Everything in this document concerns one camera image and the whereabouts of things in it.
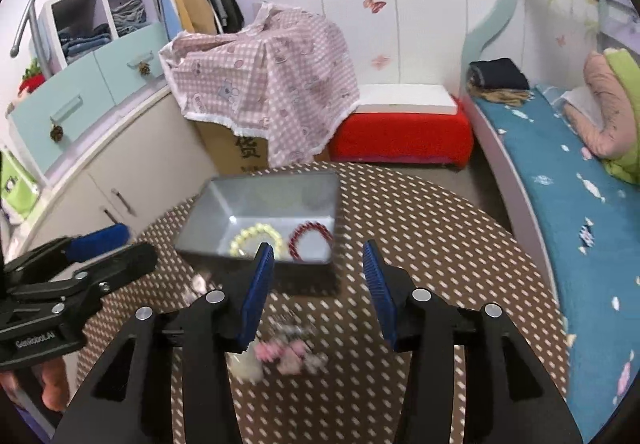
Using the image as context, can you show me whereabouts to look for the person's left hand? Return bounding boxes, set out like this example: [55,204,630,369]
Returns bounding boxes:
[0,356,70,413]

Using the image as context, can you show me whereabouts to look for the pink quilt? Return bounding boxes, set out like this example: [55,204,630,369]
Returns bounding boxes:
[562,50,632,159]

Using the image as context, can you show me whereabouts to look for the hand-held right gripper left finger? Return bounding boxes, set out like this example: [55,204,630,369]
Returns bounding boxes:
[50,242,276,444]

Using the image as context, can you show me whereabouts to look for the tan folded cloth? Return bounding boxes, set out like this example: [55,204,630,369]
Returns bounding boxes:
[470,88,535,106]

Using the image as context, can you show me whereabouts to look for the pink bead bracelet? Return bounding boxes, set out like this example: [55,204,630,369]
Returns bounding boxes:
[255,339,309,375]

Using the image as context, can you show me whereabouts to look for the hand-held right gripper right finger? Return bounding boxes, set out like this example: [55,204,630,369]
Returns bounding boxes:
[362,239,586,444]

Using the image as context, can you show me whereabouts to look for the pink checked cloth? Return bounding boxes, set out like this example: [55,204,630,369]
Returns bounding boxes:
[159,2,362,167]

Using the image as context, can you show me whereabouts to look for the folded jeans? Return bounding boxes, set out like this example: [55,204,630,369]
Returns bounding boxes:
[56,23,112,58]
[111,0,149,31]

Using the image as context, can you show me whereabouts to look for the pale white bead bracelet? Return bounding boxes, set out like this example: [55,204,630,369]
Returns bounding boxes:
[230,349,264,383]

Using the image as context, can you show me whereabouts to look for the yellow bead bracelet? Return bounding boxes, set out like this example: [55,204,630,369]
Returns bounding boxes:
[230,223,288,259]

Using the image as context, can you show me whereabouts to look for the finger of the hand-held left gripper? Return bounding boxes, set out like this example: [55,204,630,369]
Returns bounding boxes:
[7,242,159,307]
[0,223,132,276]

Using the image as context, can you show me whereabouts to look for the blue patterned bed sheet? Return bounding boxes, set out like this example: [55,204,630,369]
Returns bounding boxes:
[472,84,640,440]

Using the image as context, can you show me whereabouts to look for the grey rectangular tray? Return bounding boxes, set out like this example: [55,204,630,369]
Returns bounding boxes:
[175,171,342,266]

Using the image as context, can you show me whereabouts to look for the cream cabinet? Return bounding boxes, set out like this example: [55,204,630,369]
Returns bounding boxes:
[20,84,222,250]

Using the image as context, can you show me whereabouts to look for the teal drawer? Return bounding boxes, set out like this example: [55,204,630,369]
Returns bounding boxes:
[10,58,110,144]
[92,21,172,106]

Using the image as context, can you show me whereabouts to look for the red bead bracelet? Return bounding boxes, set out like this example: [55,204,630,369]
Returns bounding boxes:
[287,221,334,261]

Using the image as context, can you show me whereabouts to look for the red ottoman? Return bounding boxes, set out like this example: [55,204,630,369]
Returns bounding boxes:
[327,105,475,170]

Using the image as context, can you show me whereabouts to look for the green blanket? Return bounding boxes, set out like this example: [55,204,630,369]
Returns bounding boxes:
[601,48,640,185]

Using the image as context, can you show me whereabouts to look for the red plush toy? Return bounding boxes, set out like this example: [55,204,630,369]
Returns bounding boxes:
[16,58,49,99]

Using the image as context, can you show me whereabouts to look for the dark folded clothes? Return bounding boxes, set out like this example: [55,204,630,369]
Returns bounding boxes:
[467,58,530,92]

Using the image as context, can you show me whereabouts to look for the green bag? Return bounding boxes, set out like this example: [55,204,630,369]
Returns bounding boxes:
[0,149,42,225]

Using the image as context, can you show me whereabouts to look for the white foam board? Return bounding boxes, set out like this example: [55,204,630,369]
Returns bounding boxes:
[356,84,460,116]

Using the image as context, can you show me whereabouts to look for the clear bead bracelet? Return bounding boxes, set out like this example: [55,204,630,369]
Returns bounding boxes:
[184,273,211,305]

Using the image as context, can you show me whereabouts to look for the cardboard box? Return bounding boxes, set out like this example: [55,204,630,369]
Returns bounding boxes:
[194,121,331,177]

